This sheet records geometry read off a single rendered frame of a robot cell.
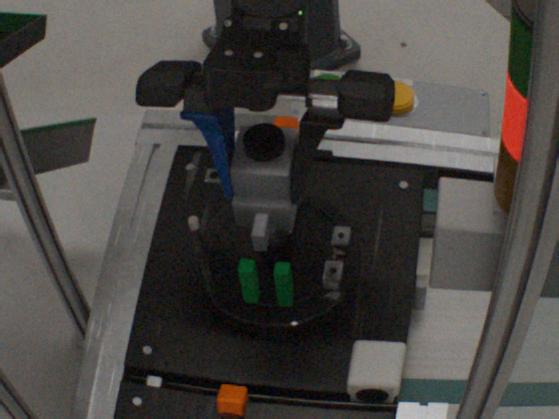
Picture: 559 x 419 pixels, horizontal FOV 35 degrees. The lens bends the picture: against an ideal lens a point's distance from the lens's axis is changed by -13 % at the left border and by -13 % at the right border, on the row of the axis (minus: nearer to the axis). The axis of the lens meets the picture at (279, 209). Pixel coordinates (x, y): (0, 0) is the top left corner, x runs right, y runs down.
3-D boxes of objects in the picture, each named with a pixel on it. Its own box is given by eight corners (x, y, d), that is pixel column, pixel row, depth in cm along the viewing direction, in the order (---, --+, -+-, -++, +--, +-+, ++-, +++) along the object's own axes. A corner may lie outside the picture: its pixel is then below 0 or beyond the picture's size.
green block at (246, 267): (246, 290, 83) (240, 257, 79) (261, 291, 83) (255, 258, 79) (244, 302, 83) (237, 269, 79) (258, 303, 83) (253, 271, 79)
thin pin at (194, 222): (203, 273, 85) (189, 214, 78) (213, 274, 85) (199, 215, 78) (202, 281, 84) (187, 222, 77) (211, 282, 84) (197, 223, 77)
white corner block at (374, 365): (353, 359, 83) (353, 337, 80) (404, 361, 83) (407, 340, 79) (344, 404, 80) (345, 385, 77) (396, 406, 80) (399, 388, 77)
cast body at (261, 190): (249, 161, 81) (241, 103, 75) (304, 165, 80) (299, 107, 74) (231, 248, 76) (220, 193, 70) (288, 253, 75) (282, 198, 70)
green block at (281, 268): (279, 293, 83) (276, 260, 79) (293, 295, 83) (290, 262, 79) (278, 305, 82) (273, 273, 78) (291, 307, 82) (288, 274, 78)
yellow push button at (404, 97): (377, 90, 101) (377, 77, 99) (414, 94, 100) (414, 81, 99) (374, 118, 99) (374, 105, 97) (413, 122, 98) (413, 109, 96)
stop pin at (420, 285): (413, 297, 89) (415, 273, 86) (425, 297, 89) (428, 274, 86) (411, 309, 88) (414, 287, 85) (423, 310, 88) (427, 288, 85)
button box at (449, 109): (300, 105, 107) (297, 66, 102) (485, 125, 104) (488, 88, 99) (291, 154, 103) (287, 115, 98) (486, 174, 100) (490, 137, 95)
